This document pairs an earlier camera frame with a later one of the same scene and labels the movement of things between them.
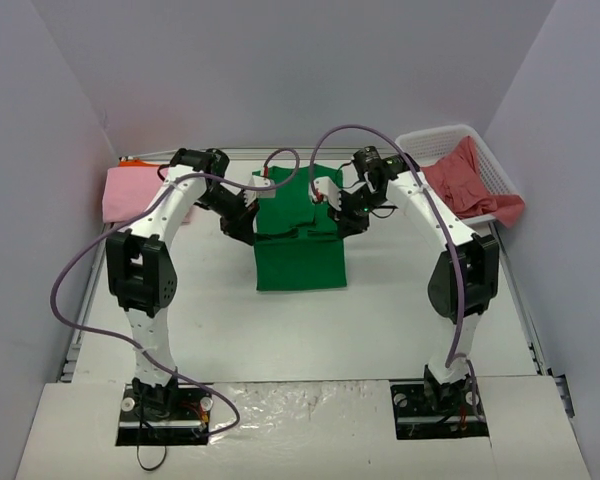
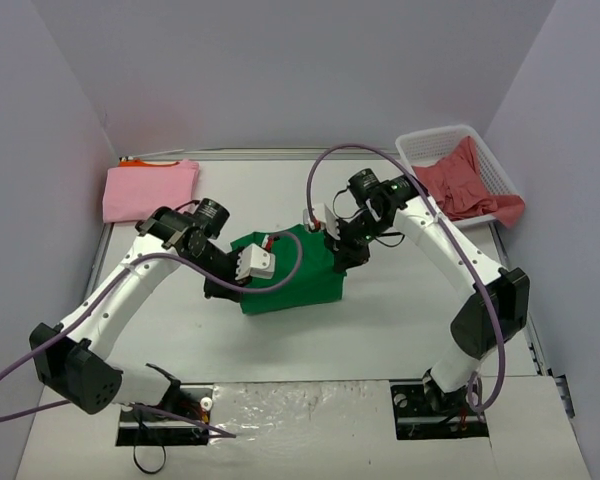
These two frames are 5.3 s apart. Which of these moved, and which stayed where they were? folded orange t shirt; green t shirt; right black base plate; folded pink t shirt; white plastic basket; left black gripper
Moved: green t shirt; left black gripper
Stayed: right black base plate; folded orange t shirt; white plastic basket; folded pink t shirt
